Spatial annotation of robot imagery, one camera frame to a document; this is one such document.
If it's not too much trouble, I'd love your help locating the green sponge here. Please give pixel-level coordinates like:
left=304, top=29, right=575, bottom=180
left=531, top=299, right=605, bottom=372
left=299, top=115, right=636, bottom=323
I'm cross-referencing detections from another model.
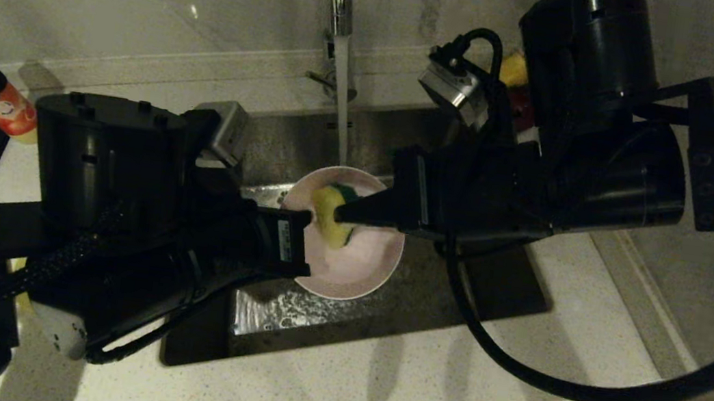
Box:
left=304, top=180, right=365, bottom=253

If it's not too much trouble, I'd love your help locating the yellow bowl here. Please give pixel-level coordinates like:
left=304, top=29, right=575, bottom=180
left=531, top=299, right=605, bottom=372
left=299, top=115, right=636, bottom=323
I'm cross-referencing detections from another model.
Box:
left=3, top=255, right=41, bottom=316

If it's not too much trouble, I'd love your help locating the stainless steel sink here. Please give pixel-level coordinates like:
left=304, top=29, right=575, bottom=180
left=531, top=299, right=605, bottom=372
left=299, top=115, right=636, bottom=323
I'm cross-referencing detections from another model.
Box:
left=159, top=73, right=575, bottom=401

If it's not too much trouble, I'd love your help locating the dark red apple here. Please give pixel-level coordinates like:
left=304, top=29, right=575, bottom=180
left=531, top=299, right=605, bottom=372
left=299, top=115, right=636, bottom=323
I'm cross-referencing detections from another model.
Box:
left=503, top=86, right=539, bottom=136

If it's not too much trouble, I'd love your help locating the yellow pear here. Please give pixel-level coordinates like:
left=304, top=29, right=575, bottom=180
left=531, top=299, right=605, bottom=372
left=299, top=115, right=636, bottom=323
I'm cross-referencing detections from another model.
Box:
left=497, top=49, right=533, bottom=91

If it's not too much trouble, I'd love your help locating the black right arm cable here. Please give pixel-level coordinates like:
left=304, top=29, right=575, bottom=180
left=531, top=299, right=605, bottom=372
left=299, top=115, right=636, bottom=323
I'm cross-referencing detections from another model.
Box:
left=406, top=23, right=714, bottom=401

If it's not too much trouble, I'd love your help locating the pink bowl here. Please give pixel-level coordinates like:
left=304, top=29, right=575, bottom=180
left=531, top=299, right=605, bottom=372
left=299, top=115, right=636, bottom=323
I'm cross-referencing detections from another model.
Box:
left=269, top=158, right=414, bottom=309

